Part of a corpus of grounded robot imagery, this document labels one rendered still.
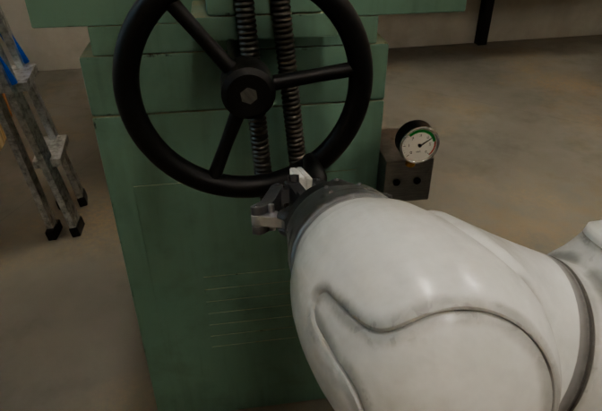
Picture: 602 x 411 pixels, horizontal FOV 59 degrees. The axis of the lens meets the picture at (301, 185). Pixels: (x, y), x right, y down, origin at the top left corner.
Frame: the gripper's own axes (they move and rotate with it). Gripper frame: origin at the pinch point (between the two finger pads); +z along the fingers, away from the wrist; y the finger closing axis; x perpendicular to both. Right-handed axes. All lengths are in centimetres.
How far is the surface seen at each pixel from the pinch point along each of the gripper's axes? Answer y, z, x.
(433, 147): -23.4, 19.2, -0.3
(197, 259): 14.3, 32.7, 18.6
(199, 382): 17, 44, 49
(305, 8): -2.8, 8.8, -19.9
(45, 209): 64, 112, 25
